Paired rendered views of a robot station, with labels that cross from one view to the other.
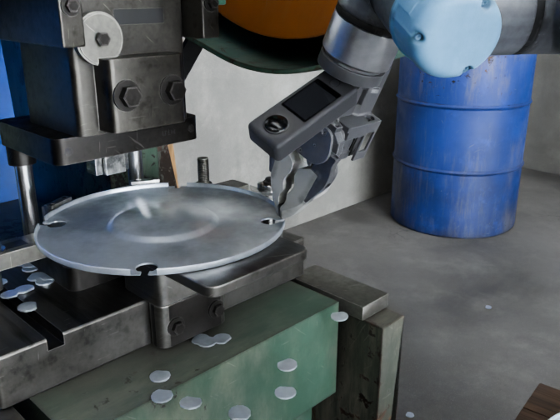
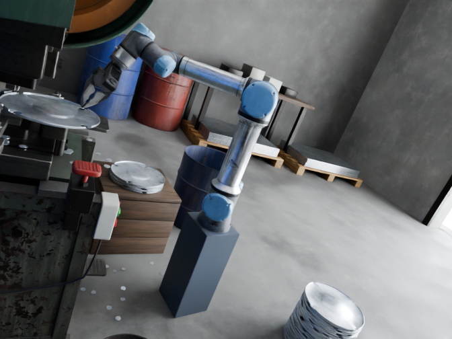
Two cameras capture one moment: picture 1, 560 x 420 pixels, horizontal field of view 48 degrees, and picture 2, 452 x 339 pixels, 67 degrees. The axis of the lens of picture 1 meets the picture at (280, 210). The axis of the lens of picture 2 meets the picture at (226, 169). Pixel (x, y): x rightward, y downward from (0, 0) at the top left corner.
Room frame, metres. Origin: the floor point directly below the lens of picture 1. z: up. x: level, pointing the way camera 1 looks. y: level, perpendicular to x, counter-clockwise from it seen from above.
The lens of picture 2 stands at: (-0.15, 0.96, 1.15)
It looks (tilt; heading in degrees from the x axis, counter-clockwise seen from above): 19 degrees down; 286
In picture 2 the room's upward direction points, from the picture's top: 21 degrees clockwise
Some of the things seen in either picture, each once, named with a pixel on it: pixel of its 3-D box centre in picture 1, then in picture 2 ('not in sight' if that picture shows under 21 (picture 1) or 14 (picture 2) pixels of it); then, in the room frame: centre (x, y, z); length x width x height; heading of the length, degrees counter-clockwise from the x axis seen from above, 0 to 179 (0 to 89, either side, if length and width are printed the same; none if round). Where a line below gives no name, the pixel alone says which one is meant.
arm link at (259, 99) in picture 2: not in sight; (239, 153); (0.16, -0.20, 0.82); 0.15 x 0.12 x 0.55; 101
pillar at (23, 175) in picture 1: (26, 185); not in sight; (0.77, 0.33, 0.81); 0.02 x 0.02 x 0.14
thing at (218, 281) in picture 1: (192, 283); (65, 132); (0.66, 0.10, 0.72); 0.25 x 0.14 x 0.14; 45
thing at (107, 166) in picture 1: (108, 157); (13, 82); (0.78, 0.22, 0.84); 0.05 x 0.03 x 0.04; 135
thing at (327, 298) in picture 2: not in sight; (333, 304); (-0.45, -0.55, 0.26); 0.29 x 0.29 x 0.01
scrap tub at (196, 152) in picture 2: not in sight; (203, 190); (0.52, -1.06, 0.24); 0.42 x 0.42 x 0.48
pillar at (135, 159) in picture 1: (134, 162); not in sight; (0.89, 0.21, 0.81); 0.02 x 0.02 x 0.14
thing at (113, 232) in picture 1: (163, 221); (52, 109); (0.70, 0.14, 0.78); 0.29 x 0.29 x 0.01
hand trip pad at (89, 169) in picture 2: not in sight; (84, 178); (0.39, 0.30, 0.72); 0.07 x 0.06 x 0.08; 45
